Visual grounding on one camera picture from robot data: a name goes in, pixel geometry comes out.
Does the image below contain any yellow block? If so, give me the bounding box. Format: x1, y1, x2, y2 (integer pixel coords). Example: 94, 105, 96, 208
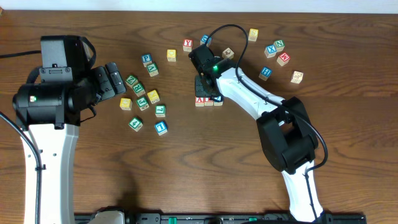
147, 90, 160, 104
248, 29, 259, 42
119, 98, 132, 111
167, 49, 177, 62

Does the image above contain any blue X block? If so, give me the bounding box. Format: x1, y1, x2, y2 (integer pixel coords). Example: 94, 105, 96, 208
264, 45, 277, 58

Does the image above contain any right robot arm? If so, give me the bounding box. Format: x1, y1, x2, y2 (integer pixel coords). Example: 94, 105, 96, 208
188, 44, 323, 222

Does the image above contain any red Y block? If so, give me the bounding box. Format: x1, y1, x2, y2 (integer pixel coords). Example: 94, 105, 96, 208
183, 39, 193, 52

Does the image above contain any blue L block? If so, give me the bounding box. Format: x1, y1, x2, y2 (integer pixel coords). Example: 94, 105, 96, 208
154, 121, 168, 136

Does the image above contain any blue P block left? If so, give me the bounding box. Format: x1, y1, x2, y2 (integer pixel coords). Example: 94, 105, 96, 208
141, 54, 152, 67

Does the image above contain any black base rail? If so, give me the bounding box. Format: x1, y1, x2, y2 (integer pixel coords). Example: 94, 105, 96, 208
126, 213, 367, 224

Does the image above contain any yellow block upper left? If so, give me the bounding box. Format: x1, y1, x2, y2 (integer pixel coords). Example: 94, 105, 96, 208
167, 49, 177, 62

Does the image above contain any green Z block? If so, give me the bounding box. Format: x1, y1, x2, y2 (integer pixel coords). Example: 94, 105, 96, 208
125, 75, 139, 88

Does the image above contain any green J block left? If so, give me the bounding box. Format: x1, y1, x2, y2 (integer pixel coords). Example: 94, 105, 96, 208
136, 96, 149, 111

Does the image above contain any plain picture block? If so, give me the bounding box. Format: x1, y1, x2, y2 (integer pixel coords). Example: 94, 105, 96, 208
290, 71, 303, 84
222, 48, 234, 59

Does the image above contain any yellow block far left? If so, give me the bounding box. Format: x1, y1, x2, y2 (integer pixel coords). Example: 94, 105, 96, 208
119, 98, 132, 111

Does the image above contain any yellow block top right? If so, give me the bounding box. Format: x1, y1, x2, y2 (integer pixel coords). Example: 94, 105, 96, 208
248, 29, 259, 42

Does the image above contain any plain picture block centre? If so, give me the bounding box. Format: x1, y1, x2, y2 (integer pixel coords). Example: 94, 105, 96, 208
222, 48, 234, 59

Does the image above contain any red A block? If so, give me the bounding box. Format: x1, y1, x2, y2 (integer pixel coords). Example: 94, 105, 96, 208
195, 97, 205, 107

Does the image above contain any yellow block middle left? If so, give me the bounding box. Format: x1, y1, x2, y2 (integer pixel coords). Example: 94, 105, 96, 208
147, 90, 160, 104

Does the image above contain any red I block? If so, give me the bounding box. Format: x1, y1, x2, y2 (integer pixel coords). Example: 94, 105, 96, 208
204, 98, 214, 106

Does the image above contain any green R block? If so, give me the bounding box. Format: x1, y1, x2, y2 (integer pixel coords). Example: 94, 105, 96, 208
132, 83, 146, 97

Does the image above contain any green 4 block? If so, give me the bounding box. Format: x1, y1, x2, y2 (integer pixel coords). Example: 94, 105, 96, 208
128, 117, 143, 132

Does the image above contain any plain picture block right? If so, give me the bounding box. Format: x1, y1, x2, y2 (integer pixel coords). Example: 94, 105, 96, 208
290, 71, 303, 84

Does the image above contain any red M block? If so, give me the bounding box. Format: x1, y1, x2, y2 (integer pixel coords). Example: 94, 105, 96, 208
277, 52, 290, 67

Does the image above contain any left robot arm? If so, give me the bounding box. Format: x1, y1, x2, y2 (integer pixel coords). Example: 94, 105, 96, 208
12, 35, 126, 223

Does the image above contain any blue 2 block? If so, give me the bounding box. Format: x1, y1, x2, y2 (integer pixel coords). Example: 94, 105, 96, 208
213, 96, 223, 106

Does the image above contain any blue H block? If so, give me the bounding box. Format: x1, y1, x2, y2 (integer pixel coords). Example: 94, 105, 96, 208
259, 67, 272, 81

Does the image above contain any green V block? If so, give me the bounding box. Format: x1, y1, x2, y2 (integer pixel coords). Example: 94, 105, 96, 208
147, 63, 159, 77

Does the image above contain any green L block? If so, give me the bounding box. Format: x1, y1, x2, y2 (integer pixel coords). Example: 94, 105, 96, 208
155, 105, 166, 118

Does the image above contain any blue C block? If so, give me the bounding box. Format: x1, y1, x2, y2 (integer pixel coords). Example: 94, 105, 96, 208
200, 34, 211, 47

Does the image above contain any green N block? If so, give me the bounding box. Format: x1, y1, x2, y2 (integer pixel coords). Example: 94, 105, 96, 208
274, 40, 285, 52

